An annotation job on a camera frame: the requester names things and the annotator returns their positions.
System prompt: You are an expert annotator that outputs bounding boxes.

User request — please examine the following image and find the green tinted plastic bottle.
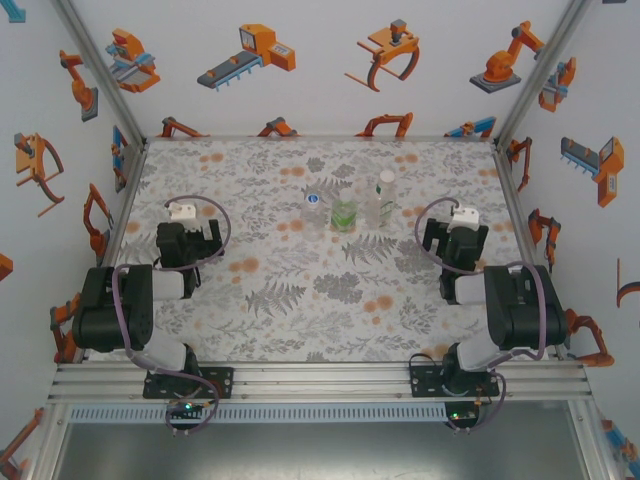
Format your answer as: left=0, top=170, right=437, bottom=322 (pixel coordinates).
left=329, top=187, right=360, bottom=234

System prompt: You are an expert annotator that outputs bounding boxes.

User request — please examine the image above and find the clear plain plastic bottle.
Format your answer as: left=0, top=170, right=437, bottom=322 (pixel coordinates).
left=301, top=192, right=325, bottom=242

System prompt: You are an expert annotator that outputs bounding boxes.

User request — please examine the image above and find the aluminium frame post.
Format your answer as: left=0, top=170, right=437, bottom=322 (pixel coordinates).
left=29, top=402, right=69, bottom=480
left=494, top=0, right=594, bottom=149
left=569, top=399, right=619, bottom=480
left=49, top=0, right=149, bottom=146

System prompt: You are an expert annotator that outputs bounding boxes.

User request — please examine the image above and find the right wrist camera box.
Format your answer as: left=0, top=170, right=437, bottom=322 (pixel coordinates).
left=448, top=206, right=481, bottom=232

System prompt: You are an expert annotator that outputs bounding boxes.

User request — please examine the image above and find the aluminium back rail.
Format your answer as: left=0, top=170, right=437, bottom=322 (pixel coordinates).
left=144, top=133, right=499, bottom=144

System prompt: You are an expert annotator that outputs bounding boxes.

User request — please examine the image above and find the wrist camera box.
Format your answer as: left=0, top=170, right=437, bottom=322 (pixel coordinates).
left=166, top=199, right=197, bottom=225
left=448, top=206, right=481, bottom=232

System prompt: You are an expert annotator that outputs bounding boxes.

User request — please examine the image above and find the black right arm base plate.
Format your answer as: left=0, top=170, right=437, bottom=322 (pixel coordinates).
left=409, top=362, right=501, bottom=399

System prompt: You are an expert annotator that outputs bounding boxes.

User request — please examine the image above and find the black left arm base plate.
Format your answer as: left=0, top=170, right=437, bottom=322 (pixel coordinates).
left=143, top=366, right=235, bottom=400

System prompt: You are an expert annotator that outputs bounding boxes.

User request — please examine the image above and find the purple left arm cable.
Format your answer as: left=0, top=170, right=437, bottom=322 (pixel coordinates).
left=112, top=194, right=234, bottom=439

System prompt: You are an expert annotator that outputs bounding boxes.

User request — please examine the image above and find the aluminium front rail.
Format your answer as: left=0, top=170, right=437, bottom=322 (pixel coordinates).
left=47, top=362, right=594, bottom=404

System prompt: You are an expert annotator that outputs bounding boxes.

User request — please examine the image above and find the aluminium side rail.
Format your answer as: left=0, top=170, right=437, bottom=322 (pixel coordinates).
left=79, top=139, right=149, bottom=364
left=492, top=144, right=569, bottom=361

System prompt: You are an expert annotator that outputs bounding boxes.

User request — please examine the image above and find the clear bottle with green label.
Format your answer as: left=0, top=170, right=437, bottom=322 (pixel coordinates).
left=366, top=169, right=398, bottom=230

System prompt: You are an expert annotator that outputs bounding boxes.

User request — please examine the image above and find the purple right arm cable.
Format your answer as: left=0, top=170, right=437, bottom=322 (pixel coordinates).
left=414, top=196, right=547, bottom=436

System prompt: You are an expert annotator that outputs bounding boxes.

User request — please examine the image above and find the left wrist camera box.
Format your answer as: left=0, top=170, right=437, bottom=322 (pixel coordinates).
left=166, top=199, right=197, bottom=225

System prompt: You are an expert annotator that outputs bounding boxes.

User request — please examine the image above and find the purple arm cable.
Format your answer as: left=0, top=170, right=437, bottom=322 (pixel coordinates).
left=112, top=194, right=234, bottom=439
left=414, top=196, right=547, bottom=436

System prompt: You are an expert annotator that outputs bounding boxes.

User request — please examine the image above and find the slotted grey cable duct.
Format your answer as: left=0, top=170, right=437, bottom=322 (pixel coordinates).
left=67, top=403, right=446, bottom=424

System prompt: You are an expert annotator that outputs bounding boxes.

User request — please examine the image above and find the floral patterned table mat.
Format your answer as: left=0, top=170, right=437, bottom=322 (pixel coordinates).
left=84, top=138, right=559, bottom=364

